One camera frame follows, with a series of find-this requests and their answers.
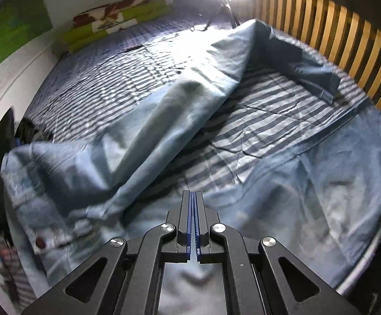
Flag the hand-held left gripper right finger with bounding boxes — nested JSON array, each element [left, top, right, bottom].
[[195, 190, 362, 315]]

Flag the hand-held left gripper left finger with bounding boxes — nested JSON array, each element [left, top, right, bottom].
[[22, 190, 195, 315]]

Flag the light blue denim jeans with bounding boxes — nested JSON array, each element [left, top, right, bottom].
[[0, 18, 381, 315]]

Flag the blue striped bed quilt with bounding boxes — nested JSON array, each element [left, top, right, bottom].
[[23, 13, 375, 191]]

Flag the grey folded clothing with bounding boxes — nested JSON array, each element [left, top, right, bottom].
[[17, 118, 55, 145]]

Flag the black folded clothing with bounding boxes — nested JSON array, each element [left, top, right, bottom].
[[0, 108, 17, 237]]

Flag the green patterned pillows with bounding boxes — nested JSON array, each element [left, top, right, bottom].
[[64, 0, 174, 55]]

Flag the black mini tripod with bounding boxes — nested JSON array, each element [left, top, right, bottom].
[[207, 0, 242, 28]]

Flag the wooden slat bed rail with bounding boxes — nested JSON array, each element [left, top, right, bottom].
[[254, 0, 381, 110]]

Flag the green wall poster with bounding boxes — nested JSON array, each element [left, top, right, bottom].
[[0, 0, 53, 82]]

